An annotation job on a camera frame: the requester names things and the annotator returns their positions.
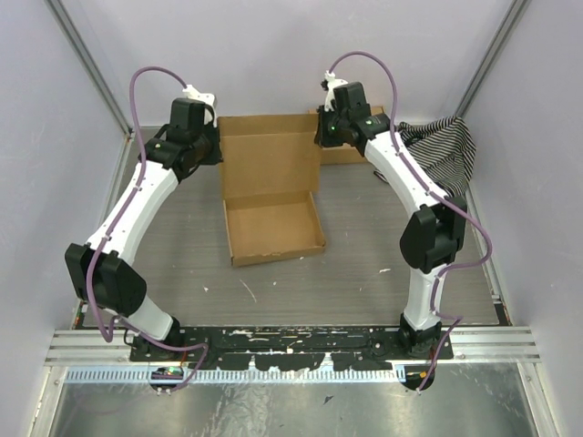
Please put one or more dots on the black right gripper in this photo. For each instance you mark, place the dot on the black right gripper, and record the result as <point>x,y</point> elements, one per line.
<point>321,138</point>

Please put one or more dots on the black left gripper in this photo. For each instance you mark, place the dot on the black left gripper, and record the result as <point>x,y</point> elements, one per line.
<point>216,157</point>

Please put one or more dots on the brown cardboard box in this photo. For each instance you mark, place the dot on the brown cardboard box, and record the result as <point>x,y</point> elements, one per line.
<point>270,172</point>
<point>345,154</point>

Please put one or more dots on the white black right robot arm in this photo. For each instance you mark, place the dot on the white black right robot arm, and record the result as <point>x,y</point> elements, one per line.
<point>434,232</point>

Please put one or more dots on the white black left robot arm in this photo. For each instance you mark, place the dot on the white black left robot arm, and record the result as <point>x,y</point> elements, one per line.
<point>101,269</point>

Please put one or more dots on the folded brown cardboard box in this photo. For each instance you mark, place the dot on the folded brown cardboard box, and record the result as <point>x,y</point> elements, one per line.
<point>345,154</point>

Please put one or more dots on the striped black white cloth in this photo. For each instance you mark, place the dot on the striped black white cloth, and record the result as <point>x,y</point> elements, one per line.
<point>444,149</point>

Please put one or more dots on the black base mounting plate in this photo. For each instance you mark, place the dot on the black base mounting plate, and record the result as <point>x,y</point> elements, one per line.
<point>358,348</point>

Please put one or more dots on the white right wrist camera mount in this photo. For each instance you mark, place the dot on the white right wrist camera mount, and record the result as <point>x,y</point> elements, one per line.
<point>329,83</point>

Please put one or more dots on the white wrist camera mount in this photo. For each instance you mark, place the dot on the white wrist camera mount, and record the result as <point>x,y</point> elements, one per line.
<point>208,99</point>
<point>329,83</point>

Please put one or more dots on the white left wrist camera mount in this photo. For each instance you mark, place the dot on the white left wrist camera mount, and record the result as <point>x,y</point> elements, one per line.
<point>208,99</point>

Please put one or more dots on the left aluminium corner post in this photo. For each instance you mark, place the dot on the left aluminium corner post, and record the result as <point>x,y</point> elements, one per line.
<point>58,10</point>

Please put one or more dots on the aluminium corner post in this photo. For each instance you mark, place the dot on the aluminium corner post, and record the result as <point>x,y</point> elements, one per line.
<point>494,50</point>
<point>58,10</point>

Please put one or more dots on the right aluminium corner post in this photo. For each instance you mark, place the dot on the right aluminium corner post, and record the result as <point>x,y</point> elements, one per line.
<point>494,50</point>

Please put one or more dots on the aluminium front frame rail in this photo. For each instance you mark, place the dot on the aluminium front frame rail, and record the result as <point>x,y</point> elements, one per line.
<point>488,343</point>

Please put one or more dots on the slotted grey cable duct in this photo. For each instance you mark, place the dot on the slotted grey cable duct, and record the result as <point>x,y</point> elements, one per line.
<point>148,374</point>

